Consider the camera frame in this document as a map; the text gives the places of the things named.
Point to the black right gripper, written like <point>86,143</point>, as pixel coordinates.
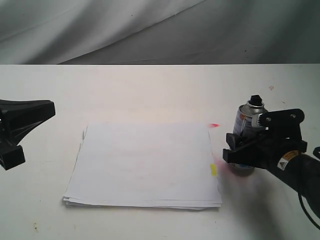
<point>280,156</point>

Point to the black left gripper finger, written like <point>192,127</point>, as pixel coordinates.
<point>17,119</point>

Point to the silver spray paint can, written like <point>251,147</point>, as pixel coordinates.
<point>243,128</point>

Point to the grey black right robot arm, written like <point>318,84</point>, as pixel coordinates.
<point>308,183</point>

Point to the grey backdrop cloth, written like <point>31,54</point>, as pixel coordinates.
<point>159,32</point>

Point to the white paper stack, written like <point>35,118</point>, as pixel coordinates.
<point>165,165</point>

